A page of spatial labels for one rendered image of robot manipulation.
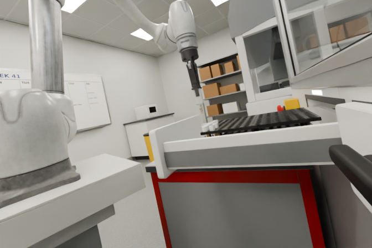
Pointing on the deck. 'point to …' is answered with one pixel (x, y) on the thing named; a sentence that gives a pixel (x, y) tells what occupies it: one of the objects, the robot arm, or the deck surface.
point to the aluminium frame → (355, 78)
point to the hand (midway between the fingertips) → (198, 96)
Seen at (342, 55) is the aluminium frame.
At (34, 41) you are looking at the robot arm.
